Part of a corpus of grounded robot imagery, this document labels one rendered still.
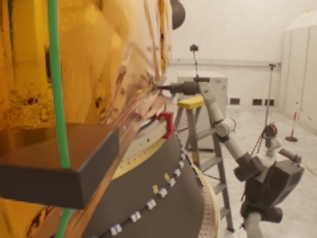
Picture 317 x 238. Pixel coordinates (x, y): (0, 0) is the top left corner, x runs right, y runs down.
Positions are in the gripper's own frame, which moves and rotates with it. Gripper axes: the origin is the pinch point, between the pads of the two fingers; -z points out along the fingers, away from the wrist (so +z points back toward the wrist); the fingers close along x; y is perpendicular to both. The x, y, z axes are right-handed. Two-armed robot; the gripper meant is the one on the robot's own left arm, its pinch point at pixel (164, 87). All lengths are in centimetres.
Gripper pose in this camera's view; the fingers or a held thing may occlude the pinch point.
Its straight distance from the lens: 141.2
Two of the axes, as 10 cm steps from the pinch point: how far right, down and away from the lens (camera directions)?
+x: -1.0, 2.8, -9.5
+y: 0.0, 9.6, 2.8
